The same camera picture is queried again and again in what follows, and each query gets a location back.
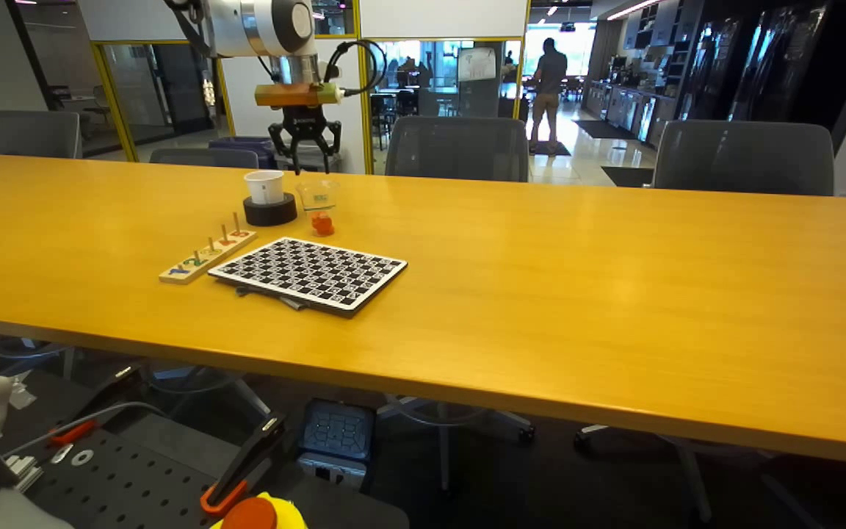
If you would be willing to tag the orange black bar clamp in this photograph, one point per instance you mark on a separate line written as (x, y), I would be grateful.
(248, 461)

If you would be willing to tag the grey piece under checkerboard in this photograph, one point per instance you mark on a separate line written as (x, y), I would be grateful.
(292, 302)

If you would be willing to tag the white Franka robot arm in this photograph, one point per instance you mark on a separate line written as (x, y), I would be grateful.
(265, 24)

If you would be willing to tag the black white checkerboard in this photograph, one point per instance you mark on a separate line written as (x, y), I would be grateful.
(345, 280)

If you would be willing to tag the tan wrist camera mount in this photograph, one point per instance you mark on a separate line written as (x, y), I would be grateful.
(295, 95)

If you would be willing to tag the black perforated plate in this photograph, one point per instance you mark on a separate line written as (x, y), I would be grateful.
(117, 487)

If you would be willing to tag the white paper cup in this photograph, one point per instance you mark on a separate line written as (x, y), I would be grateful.
(265, 186)

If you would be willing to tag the grey chair wheel base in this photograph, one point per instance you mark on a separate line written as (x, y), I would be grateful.
(442, 450)

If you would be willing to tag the clear plastic cup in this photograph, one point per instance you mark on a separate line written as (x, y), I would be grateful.
(317, 198)

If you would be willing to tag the grey office chair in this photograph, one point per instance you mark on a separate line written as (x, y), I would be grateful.
(207, 155)
(29, 134)
(740, 157)
(456, 148)

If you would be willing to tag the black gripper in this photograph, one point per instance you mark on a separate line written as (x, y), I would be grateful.
(302, 123)

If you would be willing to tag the grey floor box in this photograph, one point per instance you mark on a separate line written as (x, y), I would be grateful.
(336, 437)

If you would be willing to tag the yellow emergency stop button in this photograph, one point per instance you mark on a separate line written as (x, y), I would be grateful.
(257, 515)

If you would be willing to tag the wooden number puzzle board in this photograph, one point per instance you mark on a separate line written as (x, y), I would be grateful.
(198, 262)

